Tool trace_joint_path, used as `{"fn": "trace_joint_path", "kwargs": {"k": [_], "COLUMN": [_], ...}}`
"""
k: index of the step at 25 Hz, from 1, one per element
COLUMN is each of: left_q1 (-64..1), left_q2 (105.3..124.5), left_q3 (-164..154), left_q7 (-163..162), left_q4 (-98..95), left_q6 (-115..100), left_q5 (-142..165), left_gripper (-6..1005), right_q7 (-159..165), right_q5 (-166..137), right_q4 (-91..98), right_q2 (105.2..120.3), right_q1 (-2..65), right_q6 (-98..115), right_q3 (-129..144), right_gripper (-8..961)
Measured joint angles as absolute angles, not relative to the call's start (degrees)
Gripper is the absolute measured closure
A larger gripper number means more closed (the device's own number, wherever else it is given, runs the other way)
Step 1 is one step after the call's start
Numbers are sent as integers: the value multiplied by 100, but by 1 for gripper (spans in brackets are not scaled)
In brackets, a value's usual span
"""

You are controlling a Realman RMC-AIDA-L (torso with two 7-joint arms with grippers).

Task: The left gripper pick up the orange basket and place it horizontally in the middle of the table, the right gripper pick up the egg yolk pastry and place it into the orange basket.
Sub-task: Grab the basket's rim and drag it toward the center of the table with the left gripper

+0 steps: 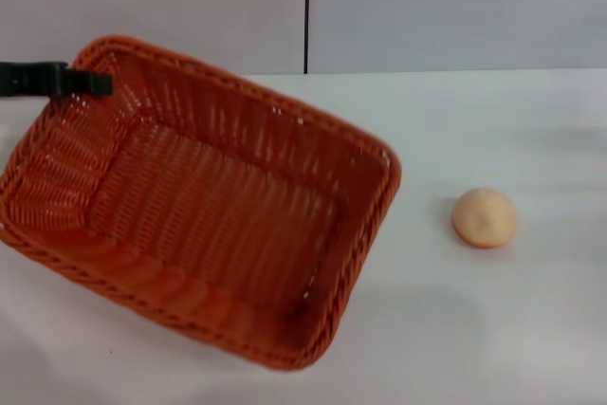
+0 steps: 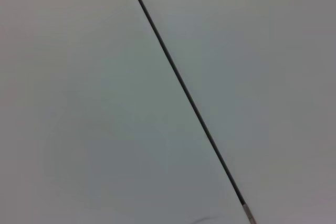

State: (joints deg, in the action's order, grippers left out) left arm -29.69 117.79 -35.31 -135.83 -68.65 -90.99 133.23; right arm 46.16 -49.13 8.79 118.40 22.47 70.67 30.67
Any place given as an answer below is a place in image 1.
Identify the orange woven plastic basket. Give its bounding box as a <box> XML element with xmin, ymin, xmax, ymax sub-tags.
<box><xmin>0</xmin><ymin>34</ymin><xmax>403</xmax><ymax>371</ymax></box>

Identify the round pale bread bun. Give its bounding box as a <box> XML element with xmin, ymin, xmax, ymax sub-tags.
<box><xmin>451</xmin><ymin>187</ymin><xmax>518</xmax><ymax>249</ymax></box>

